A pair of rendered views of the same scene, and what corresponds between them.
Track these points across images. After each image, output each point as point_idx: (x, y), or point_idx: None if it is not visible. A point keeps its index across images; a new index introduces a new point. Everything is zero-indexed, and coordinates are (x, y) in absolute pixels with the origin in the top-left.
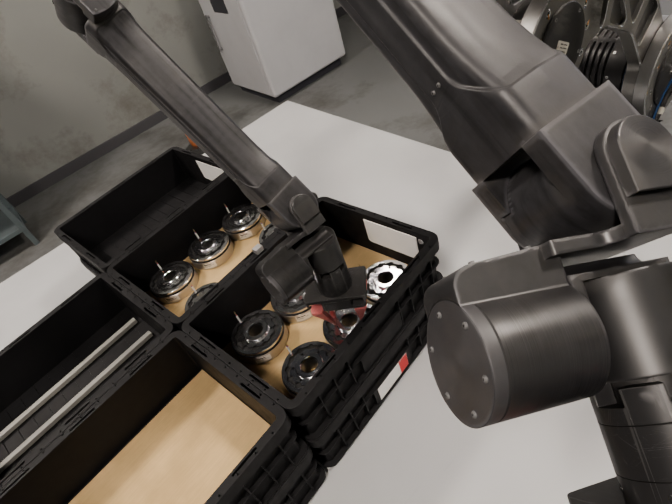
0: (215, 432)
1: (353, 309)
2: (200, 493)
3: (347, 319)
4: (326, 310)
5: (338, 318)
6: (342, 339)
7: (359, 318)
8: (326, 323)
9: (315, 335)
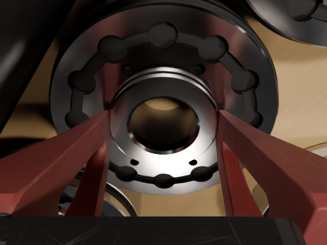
0: None
1: (147, 163)
2: None
3: (177, 129)
4: (276, 229)
5: (207, 136)
6: (195, 41)
7: (119, 126)
8: (259, 123)
9: (300, 88)
